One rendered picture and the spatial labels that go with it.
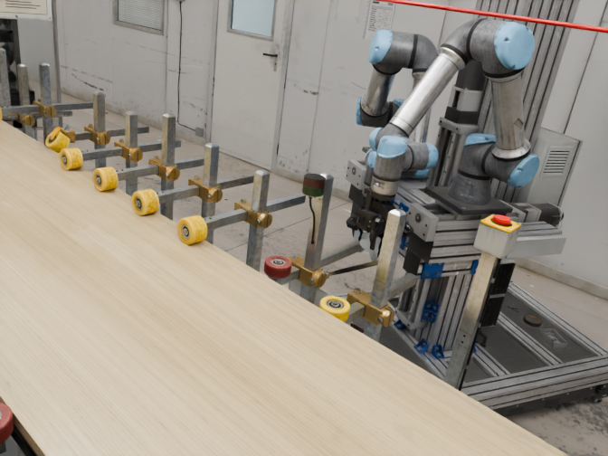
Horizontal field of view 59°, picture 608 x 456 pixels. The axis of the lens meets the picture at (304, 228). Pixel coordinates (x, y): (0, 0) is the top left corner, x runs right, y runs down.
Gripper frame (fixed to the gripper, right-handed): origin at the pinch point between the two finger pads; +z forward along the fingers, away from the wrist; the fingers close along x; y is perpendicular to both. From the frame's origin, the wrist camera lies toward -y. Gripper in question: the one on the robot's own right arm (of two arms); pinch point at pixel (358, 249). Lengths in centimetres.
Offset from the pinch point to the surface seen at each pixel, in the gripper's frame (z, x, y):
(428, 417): -8, -63, -63
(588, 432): 83, -81, 89
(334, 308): -8, -26, -48
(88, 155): -13, 98, -49
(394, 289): -3.3, -26.4, -18.2
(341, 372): -8, -43, -66
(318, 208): -24.7, -4.4, -32.9
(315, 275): -3.8, -7.2, -33.0
